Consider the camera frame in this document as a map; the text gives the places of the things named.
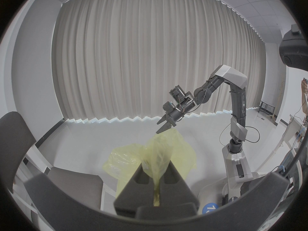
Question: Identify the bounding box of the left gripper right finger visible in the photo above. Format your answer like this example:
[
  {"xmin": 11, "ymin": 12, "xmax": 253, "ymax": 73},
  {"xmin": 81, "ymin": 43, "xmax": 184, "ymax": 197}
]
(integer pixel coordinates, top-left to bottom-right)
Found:
[{"xmin": 159, "ymin": 161, "xmax": 201, "ymax": 208}]

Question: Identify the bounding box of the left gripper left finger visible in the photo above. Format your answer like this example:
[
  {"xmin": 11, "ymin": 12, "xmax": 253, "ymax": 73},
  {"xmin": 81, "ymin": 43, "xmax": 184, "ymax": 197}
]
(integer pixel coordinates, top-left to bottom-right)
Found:
[{"xmin": 114, "ymin": 163, "xmax": 155, "ymax": 213}]

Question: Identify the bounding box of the yellow plastic bag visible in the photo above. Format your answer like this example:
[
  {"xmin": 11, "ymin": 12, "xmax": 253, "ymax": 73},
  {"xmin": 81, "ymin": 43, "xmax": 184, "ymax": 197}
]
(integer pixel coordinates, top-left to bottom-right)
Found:
[{"xmin": 103, "ymin": 129, "xmax": 198, "ymax": 206}]

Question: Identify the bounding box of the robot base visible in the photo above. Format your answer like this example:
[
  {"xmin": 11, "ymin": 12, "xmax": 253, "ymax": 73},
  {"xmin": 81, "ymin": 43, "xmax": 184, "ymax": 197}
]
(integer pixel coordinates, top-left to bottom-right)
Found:
[{"xmin": 197, "ymin": 143, "xmax": 273, "ymax": 217}]

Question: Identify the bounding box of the grey cushioned white chair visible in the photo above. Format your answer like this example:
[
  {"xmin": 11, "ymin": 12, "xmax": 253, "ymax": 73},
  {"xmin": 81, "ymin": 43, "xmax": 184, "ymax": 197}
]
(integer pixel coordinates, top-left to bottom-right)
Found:
[{"xmin": 0, "ymin": 111, "xmax": 104, "ymax": 212}]

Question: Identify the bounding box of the white curtain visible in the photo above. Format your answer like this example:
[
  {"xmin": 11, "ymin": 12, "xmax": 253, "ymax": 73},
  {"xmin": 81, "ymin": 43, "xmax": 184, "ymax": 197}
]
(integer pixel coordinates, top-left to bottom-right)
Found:
[{"xmin": 51, "ymin": 0, "xmax": 267, "ymax": 125}]

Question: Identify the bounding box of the person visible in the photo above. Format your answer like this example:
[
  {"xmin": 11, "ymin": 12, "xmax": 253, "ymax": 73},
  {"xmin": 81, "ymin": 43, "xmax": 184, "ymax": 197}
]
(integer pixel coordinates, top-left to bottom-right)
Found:
[{"xmin": 301, "ymin": 78, "xmax": 308, "ymax": 116}]

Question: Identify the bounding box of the black cable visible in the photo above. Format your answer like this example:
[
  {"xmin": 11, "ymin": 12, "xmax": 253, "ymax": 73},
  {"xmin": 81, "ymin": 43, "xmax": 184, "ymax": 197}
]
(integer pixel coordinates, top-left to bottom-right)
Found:
[{"xmin": 219, "ymin": 123, "xmax": 260, "ymax": 151}]

